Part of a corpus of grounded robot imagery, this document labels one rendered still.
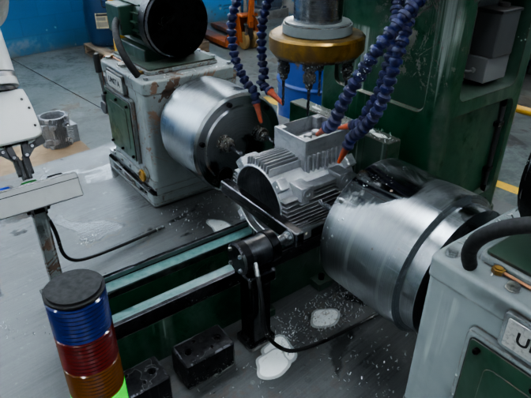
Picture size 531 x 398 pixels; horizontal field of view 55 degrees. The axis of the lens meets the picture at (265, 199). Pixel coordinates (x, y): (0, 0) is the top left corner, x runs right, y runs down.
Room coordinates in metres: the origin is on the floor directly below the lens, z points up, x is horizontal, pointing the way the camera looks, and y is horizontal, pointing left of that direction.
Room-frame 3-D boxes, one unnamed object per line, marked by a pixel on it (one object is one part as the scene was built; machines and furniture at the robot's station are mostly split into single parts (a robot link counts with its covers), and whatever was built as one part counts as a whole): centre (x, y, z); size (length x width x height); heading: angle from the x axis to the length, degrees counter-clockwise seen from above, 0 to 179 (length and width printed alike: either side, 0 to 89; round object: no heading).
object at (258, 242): (0.80, -0.15, 0.92); 0.45 x 0.13 x 0.24; 127
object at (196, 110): (1.24, 0.15, 1.04); 0.37 x 0.25 x 0.25; 37
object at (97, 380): (0.39, 0.19, 1.10); 0.06 x 0.06 x 0.04
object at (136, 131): (1.43, 0.29, 0.99); 0.35 x 0.31 x 0.37; 37
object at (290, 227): (0.86, 0.01, 1.01); 0.26 x 0.04 x 0.03; 37
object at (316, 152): (0.98, -0.10, 1.11); 0.12 x 0.11 x 0.07; 127
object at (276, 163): (0.96, -0.06, 1.02); 0.20 x 0.19 x 0.19; 127
